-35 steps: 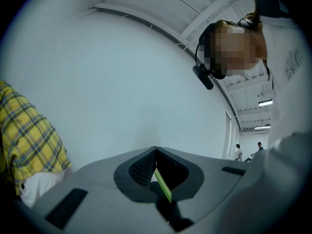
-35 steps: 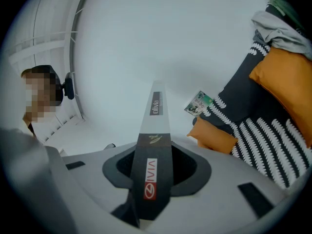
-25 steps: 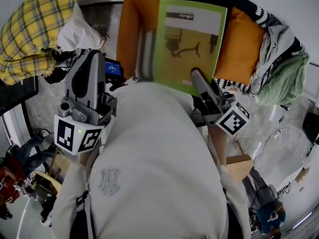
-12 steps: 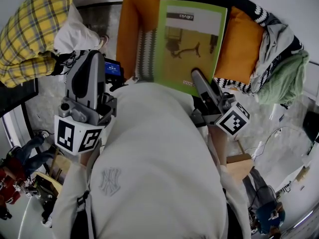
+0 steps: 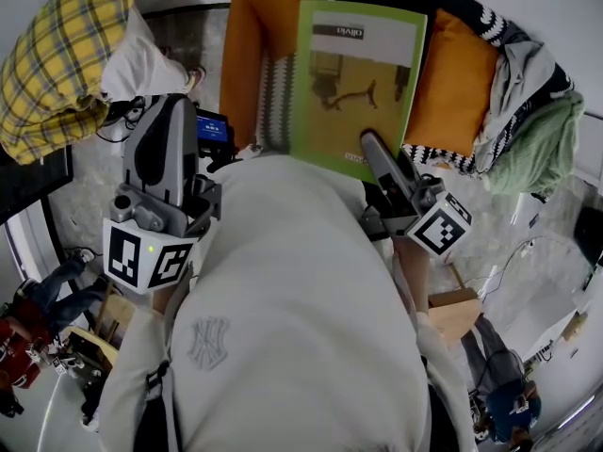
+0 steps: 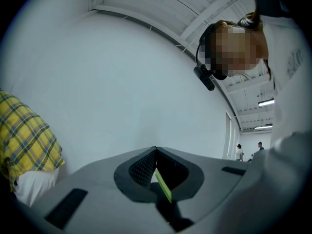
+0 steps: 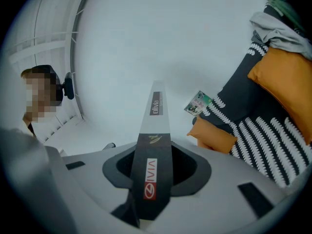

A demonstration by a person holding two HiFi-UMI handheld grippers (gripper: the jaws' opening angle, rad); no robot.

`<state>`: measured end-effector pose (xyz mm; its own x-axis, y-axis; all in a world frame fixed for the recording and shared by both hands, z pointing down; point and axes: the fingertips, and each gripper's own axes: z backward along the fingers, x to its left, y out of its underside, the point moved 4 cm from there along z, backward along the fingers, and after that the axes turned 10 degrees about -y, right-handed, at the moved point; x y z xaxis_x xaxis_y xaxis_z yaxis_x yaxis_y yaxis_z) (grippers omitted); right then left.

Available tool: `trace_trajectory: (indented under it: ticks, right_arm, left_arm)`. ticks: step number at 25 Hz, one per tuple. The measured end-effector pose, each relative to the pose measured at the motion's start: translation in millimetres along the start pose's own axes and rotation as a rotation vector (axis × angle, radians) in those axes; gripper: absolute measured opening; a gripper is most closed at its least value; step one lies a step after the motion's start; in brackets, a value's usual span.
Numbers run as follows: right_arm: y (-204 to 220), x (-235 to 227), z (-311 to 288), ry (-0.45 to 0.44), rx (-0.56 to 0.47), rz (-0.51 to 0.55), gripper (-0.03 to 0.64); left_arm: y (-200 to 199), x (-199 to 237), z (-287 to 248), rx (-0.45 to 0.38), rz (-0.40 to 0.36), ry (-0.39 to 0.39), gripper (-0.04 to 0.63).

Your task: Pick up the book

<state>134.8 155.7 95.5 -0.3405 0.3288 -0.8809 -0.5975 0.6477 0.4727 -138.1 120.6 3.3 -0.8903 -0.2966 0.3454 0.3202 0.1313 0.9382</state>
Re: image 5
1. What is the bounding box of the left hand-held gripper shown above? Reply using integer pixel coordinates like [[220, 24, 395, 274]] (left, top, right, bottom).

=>
[[102, 95, 223, 297]]

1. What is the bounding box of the large orange cushion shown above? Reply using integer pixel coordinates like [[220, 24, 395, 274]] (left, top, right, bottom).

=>
[[403, 8, 500, 159]]

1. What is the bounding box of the light wooden side table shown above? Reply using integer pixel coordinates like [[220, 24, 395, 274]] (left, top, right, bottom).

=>
[[427, 286, 483, 348]]

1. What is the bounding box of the pale green blanket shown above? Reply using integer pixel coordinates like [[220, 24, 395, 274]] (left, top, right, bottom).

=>
[[474, 90, 586, 202]]

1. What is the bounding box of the person's left forearm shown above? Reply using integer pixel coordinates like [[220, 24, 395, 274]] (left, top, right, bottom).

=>
[[150, 274, 190, 315]]

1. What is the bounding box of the green bordered book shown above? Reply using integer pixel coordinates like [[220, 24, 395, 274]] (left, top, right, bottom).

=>
[[288, 0, 430, 186]]

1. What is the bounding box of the black shoulder strap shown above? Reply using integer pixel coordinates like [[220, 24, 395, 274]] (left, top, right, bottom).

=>
[[144, 359, 184, 452]]

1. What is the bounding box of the person's white shirt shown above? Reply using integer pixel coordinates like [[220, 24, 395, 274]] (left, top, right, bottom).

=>
[[95, 153, 478, 452]]

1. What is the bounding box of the small orange cushion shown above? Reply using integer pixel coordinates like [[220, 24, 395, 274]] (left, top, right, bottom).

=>
[[229, 0, 308, 61]]

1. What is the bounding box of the wooden chair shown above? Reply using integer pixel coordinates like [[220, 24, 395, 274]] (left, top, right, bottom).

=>
[[64, 293, 125, 372]]

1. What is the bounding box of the person's right forearm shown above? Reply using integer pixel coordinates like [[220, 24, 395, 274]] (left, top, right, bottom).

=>
[[392, 235, 433, 315]]

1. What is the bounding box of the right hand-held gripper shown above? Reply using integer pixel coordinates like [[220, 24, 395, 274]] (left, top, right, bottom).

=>
[[359, 129, 474, 258]]

